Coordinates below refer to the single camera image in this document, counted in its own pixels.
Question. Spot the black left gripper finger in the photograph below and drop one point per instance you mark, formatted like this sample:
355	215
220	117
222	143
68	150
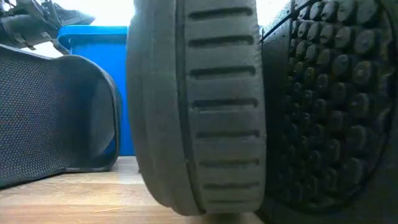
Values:
71	17
61	46

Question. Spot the blue plastic bin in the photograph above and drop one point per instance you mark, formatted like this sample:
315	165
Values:
102	62

